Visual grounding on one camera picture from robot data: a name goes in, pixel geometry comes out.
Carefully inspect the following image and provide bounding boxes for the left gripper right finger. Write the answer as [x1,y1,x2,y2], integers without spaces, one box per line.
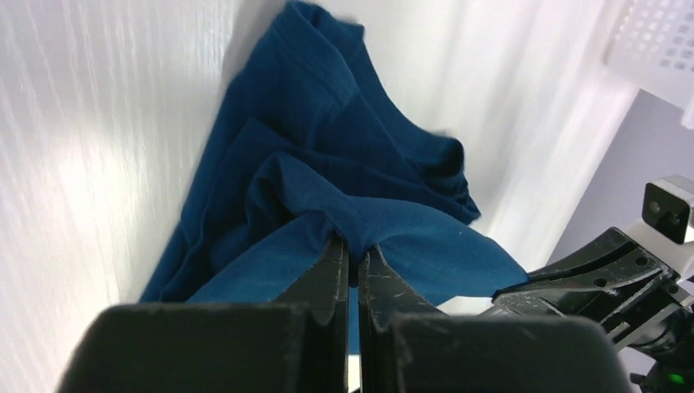
[358,247,631,392]

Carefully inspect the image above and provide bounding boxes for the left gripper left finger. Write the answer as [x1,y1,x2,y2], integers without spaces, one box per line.
[59,237,349,392]

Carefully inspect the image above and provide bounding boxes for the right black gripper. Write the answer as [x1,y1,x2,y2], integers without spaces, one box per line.
[491,227,693,392]

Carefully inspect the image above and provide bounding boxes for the blue t shirt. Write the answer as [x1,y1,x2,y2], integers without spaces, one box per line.
[142,2,528,305]

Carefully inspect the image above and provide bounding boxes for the white plastic basket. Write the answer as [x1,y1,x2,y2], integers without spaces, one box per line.
[604,0,693,130]

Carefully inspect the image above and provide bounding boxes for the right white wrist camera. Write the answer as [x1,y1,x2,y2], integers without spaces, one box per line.
[624,175,693,280]

